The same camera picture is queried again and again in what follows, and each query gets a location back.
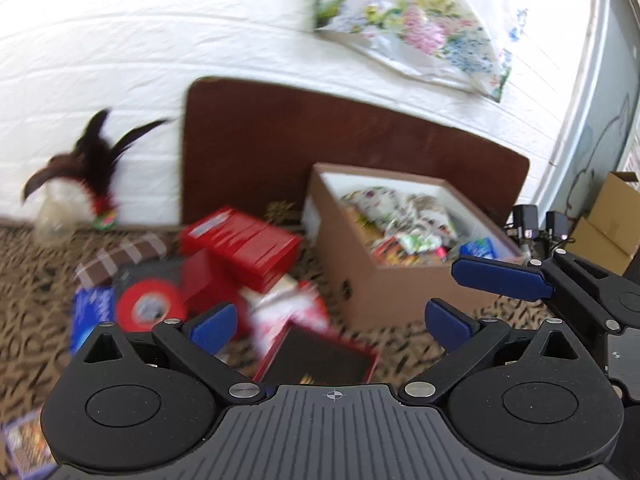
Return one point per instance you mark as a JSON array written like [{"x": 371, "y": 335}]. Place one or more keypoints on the small open cardboard carton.
[{"x": 610, "y": 220}]

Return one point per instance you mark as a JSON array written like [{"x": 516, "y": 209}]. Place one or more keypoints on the brown white striped pouch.
[{"x": 120, "y": 257}]

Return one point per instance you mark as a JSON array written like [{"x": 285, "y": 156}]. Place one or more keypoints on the dark grey flat box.
[{"x": 150, "y": 270}]

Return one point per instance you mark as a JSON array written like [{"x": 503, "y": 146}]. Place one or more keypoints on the floral cloth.
[{"x": 415, "y": 25}]

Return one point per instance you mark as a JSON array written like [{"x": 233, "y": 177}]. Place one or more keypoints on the dried herb sachet bag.
[{"x": 430, "y": 215}]

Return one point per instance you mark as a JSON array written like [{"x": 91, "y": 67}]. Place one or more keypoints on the red tape roll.
[{"x": 147, "y": 305}]

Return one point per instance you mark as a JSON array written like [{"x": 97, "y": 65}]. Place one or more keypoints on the red rectangular box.
[{"x": 240, "y": 245}]

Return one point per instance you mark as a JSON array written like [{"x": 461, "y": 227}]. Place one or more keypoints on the black power adapter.
[
  {"x": 525, "y": 220},
  {"x": 557, "y": 225}
]

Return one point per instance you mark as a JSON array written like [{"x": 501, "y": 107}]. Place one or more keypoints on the small blue packet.
[{"x": 477, "y": 249}]

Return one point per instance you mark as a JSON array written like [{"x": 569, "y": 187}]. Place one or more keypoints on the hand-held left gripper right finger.
[{"x": 447, "y": 325}]

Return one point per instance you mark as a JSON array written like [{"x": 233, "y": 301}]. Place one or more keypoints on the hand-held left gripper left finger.
[{"x": 214, "y": 329}]

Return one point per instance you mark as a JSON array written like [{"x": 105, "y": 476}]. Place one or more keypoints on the colourful snack packets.
[{"x": 410, "y": 249}]

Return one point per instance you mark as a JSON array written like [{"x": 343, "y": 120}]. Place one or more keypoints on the dark brown wooden board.
[{"x": 250, "y": 150}]

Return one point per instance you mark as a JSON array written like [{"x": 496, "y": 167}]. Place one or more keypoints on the translucent plastic funnel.
[{"x": 52, "y": 220}]

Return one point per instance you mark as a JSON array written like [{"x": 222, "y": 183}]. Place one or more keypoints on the brown cardboard box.
[{"x": 360, "y": 280}]

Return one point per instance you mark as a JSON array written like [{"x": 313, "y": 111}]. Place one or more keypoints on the red white packet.
[{"x": 285, "y": 310}]

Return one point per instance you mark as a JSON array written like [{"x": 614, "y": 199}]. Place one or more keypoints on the letter print brown mat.
[{"x": 35, "y": 310}]

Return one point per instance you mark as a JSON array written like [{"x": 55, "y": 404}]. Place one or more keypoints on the plain red box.
[{"x": 207, "y": 285}]

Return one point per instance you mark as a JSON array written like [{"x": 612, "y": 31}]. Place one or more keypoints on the feather shuttlecock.
[{"x": 90, "y": 160}]

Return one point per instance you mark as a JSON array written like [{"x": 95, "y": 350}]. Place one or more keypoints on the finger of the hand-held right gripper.
[{"x": 500, "y": 277}]

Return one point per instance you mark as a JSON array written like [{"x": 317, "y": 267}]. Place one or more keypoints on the red tray box black inside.
[{"x": 320, "y": 360}]

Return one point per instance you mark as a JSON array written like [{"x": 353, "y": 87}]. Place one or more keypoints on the purple edged picture packet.
[{"x": 27, "y": 445}]

